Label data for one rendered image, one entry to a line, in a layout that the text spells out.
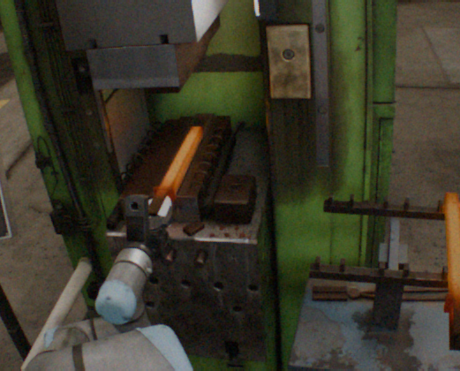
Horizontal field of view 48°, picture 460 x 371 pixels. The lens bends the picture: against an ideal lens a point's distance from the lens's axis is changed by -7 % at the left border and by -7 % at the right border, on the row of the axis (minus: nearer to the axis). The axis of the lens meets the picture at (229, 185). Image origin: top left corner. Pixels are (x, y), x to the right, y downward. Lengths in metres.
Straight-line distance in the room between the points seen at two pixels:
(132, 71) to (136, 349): 0.65
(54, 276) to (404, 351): 1.94
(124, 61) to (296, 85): 0.38
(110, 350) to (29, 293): 2.02
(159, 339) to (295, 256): 0.87
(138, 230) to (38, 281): 1.68
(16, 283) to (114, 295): 1.82
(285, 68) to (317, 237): 0.49
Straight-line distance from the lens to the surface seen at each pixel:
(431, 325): 1.30
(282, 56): 1.22
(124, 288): 1.04
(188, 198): 1.30
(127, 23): 1.14
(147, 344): 0.72
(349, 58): 1.24
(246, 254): 1.29
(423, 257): 2.64
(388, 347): 1.24
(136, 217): 1.14
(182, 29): 1.11
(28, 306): 2.67
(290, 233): 1.49
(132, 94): 1.61
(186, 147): 1.46
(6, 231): 1.39
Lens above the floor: 1.71
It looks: 33 degrees down
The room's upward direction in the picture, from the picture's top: 7 degrees counter-clockwise
